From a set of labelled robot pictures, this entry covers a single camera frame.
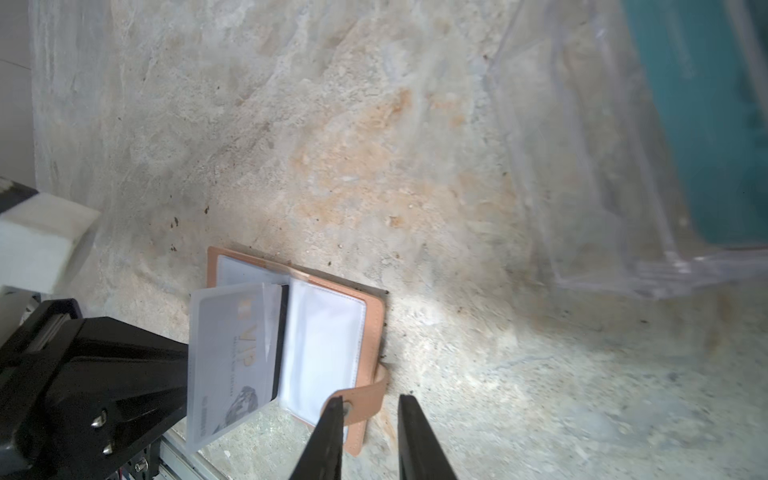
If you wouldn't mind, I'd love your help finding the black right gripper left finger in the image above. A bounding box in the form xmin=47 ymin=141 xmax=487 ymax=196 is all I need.
xmin=289 ymin=396 xmax=345 ymax=480

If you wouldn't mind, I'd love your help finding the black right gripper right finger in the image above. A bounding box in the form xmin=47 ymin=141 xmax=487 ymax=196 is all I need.
xmin=398 ymin=395 xmax=457 ymax=480

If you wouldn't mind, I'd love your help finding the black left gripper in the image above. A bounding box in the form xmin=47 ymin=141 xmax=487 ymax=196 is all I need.
xmin=1 ymin=299 xmax=188 ymax=479

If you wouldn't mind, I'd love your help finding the pink leather card holder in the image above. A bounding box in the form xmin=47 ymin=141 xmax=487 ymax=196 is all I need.
xmin=204 ymin=247 xmax=389 ymax=456

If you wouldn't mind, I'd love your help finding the teal card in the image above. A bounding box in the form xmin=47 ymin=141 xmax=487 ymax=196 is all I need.
xmin=622 ymin=1 xmax=767 ymax=248

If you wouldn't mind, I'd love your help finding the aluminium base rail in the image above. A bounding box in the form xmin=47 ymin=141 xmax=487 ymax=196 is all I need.
xmin=113 ymin=428 xmax=229 ymax=480

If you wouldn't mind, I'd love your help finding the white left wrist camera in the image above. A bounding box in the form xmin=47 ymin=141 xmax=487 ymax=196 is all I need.
xmin=1 ymin=193 xmax=100 ymax=294

